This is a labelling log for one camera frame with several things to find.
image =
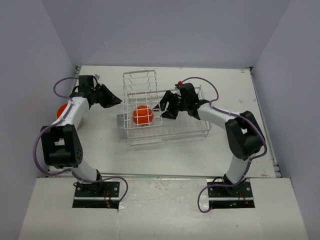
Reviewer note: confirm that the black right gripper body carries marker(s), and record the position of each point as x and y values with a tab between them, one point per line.
176	102

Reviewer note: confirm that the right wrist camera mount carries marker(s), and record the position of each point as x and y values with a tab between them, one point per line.
178	85

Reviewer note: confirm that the small orange bowl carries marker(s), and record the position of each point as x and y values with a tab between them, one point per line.
142	115

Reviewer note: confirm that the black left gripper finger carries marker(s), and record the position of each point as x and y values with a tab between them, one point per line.
107	96
109	104

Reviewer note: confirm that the white wire dish rack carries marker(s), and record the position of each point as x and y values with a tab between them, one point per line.
141	88

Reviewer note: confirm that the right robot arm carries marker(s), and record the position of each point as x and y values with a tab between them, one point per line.
244	136

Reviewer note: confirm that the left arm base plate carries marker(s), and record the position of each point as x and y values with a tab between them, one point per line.
103	195

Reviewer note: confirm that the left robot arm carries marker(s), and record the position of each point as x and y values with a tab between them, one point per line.
61	145

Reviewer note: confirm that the plain beige bowl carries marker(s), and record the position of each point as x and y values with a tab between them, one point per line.
80	123

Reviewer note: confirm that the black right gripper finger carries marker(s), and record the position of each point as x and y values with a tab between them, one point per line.
171	115
165	99

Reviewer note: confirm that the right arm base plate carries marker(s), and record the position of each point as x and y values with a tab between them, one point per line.
238	197

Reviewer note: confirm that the large orange bowl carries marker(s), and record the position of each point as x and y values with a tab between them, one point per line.
60	112

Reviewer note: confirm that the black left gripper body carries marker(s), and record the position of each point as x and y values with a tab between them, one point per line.
94	93

